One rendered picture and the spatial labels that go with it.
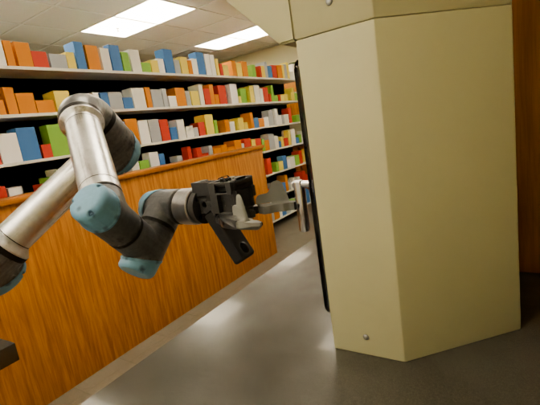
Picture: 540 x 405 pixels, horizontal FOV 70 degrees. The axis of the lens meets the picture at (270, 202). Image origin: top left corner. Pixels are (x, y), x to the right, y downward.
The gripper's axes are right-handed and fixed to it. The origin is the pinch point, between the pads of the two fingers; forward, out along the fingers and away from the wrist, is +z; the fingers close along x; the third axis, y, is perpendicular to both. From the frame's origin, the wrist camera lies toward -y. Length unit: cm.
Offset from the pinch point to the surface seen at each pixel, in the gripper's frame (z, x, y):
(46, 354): -186, 32, -88
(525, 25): 35, 32, 26
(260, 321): -8.1, -1.9, -20.5
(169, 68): -237, 215, 82
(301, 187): 4.0, -0.6, 5.0
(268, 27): 4.8, -5.4, 29.2
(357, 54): 17.2, -5.4, 22.8
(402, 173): 21.2, -3.8, 6.8
